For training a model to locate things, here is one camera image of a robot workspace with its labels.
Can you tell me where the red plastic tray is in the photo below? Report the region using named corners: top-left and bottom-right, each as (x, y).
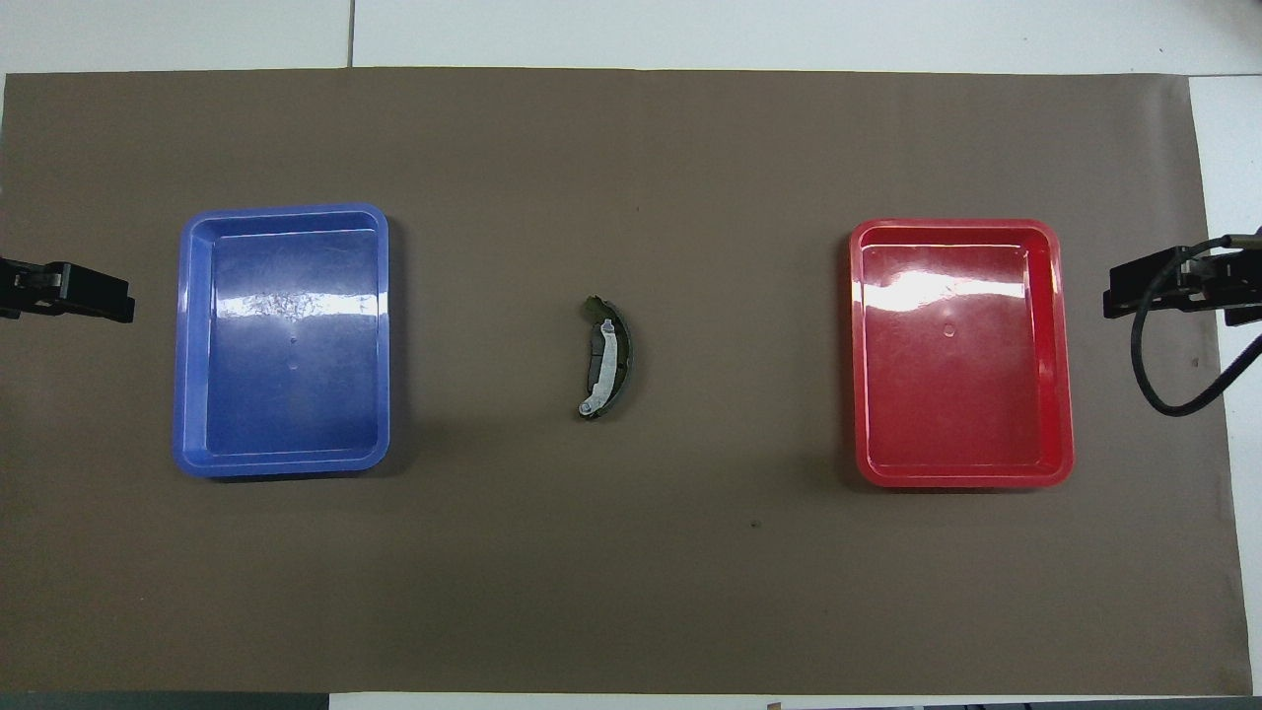
top-left (849, 217), bottom-right (1076, 490)

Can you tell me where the black cable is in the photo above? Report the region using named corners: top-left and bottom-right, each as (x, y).
top-left (1131, 233), bottom-right (1262, 418)

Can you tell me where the curved dark brake shoe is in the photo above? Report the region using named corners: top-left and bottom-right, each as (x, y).
top-left (576, 295), bottom-right (637, 423)

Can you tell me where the blue plastic tray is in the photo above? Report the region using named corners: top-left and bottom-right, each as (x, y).
top-left (173, 202), bottom-right (392, 480)

